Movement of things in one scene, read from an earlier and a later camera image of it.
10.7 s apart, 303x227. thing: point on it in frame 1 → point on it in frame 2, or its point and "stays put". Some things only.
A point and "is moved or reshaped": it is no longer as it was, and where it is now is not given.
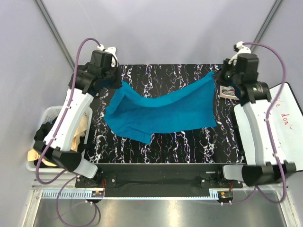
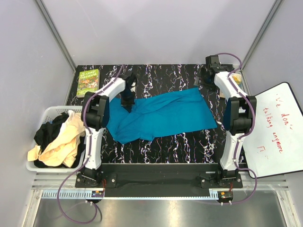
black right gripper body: x=227 y=74 → x=207 y=82
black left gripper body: x=112 y=78 → x=128 y=98
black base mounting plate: x=159 y=179 stays put
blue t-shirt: x=131 y=112 is moved or reshaped
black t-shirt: x=40 y=132 stays put
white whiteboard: x=287 y=117 stays put
